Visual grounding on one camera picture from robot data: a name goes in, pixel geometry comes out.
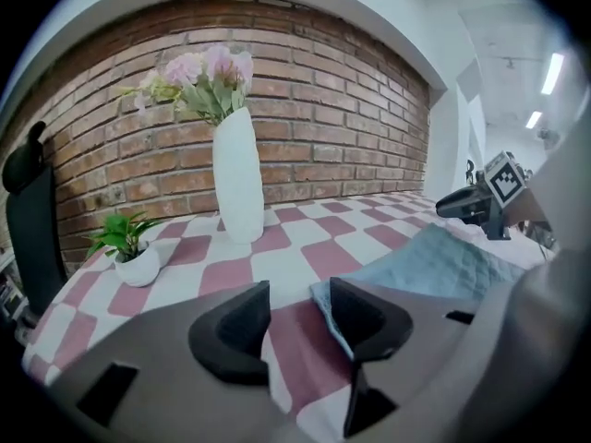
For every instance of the pink flower bouquet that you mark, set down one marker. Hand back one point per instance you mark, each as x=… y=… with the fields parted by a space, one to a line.
x=208 y=81

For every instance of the ceiling tube light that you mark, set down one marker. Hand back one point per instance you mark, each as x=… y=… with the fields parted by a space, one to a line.
x=534 y=119
x=552 y=73

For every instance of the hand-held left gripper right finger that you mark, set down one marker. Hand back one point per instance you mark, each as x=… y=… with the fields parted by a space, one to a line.
x=378 y=330

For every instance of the pink white checkered tablecloth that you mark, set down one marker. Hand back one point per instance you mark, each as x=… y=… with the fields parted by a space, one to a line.
x=286 y=243

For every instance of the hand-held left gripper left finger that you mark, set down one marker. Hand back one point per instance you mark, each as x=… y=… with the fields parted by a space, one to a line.
x=221 y=339

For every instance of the small potted green plant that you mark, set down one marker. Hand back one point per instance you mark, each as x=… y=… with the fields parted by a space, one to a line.
x=136 y=270

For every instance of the white metal rack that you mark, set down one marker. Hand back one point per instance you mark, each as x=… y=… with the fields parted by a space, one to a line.
x=9 y=293

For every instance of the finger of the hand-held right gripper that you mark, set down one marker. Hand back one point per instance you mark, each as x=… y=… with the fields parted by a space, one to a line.
x=464 y=206

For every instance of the person's right forearm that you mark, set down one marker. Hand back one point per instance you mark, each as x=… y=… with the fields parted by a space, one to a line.
x=531 y=210

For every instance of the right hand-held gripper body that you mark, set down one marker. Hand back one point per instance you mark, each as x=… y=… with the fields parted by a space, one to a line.
x=505 y=183

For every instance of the blue towel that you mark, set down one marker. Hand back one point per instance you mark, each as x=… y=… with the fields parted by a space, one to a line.
x=429 y=266

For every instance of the white vase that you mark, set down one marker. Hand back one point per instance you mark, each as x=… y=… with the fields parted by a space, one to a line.
x=237 y=178

